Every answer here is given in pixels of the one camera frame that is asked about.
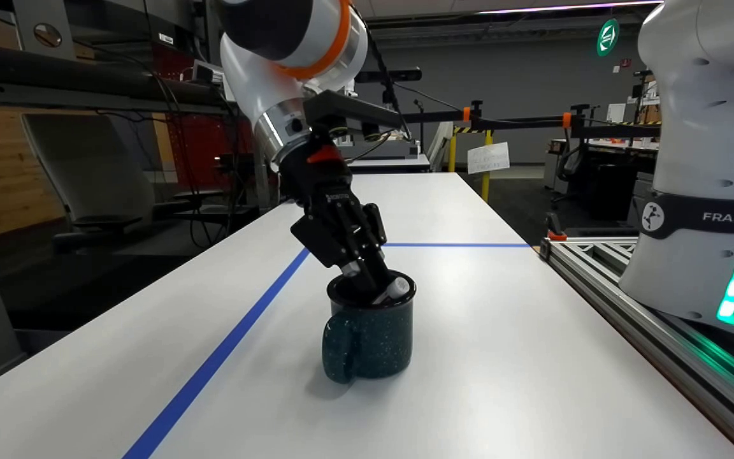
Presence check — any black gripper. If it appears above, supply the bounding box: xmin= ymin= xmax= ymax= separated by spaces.
xmin=278 ymin=135 xmax=392 ymax=295

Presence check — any white marker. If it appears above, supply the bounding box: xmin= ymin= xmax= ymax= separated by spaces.
xmin=373 ymin=275 xmax=411 ymax=305

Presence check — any dark speckled enamel mug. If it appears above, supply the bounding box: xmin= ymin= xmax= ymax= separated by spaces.
xmin=322 ymin=270 xmax=416 ymax=382

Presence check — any white paper sign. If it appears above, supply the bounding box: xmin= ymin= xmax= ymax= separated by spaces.
xmin=466 ymin=142 xmax=509 ymax=173

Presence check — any red cabinet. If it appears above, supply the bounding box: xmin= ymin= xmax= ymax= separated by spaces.
xmin=155 ymin=45 xmax=254 ymax=188

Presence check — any black bar with orange clamps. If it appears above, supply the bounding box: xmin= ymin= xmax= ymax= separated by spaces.
xmin=402 ymin=99 xmax=660 ymax=138

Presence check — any blue tape line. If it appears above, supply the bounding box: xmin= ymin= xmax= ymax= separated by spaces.
xmin=121 ymin=242 xmax=528 ymax=459

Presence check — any grey monitor on stand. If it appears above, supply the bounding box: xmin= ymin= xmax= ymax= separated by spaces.
xmin=22 ymin=115 xmax=155 ymax=225

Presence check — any green round sign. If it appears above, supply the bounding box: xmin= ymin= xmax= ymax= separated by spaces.
xmin=596 ymin=21 xmax=620 ymax=56

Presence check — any aluminium rail frame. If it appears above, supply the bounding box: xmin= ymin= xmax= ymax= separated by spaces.
xmin=538 ymin=238 xmax=734 ymax=443

